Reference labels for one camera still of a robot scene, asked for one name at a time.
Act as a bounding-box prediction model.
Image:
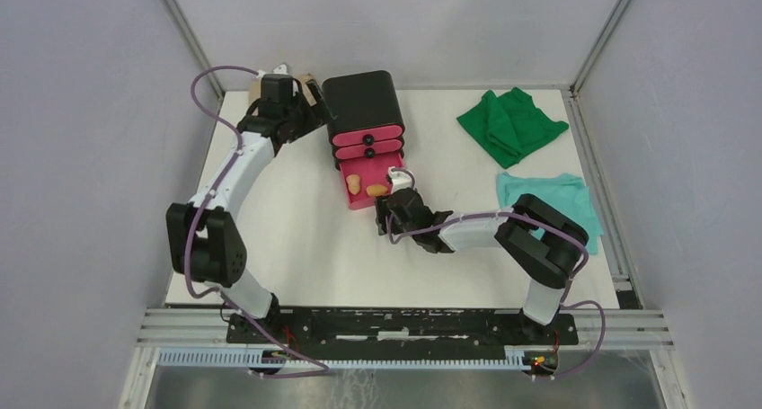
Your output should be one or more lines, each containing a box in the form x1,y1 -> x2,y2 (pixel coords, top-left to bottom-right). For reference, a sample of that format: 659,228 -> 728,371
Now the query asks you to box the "teardrop beige makeup sponge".
366,184 -> 389,198

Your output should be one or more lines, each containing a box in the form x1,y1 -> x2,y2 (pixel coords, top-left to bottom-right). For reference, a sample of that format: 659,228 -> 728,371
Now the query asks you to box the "gourd-shaped beige makeup sponge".
345,173 -> 361,195

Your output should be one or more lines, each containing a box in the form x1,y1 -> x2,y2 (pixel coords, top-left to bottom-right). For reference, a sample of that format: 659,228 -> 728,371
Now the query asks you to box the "black pink drawer organizer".
323,70 -> 405,210

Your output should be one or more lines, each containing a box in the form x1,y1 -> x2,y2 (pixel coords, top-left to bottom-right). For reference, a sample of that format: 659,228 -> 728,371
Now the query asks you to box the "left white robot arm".
165,73 -> 332,343

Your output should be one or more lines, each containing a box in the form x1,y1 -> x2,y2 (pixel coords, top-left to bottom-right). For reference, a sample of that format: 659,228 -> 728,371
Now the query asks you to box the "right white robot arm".
375,188 -> 589,344

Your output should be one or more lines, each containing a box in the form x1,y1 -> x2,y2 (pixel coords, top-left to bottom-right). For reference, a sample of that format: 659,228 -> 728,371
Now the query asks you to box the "green cloth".
456,87 -> 569,169

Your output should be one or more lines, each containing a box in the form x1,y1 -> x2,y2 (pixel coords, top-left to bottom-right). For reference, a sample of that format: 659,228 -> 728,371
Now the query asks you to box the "teal cloth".
496,173 -> 604,255

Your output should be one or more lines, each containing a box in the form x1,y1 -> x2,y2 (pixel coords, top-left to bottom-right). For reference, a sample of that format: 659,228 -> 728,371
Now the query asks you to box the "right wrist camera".
387,167 -> 416,193

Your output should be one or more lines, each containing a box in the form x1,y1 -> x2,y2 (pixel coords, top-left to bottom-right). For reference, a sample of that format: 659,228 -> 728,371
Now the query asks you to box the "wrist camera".
387,167 -> 416,193
257,63 -> 290,80

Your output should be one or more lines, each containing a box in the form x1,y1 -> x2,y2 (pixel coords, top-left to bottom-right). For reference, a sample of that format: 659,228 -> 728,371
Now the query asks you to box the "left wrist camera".
257,63 -> 290,80

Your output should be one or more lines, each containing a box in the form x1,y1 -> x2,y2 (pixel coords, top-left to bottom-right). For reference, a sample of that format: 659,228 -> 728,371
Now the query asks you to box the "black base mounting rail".
263,307 -> 580,363

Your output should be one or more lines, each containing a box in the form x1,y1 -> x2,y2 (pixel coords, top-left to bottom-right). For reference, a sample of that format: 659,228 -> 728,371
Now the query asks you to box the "white slotted cable duct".
155,346 -> 532,372

